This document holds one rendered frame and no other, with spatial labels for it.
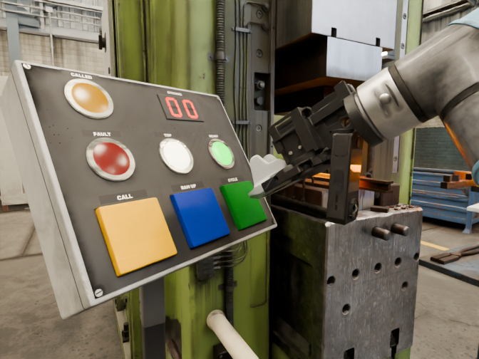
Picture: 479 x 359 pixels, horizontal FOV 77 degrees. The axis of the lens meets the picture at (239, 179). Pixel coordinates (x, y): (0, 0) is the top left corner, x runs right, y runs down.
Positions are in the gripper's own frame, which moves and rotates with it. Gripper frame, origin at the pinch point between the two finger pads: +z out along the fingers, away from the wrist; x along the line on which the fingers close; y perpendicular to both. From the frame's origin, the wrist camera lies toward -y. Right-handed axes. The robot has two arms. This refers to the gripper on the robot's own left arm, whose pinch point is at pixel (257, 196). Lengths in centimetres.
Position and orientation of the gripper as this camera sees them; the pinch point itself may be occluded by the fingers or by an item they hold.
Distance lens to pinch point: 48.3
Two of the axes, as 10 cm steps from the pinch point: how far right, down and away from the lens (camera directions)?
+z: -6.9, 4.3, 5.9
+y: -4.0, -9.0, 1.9
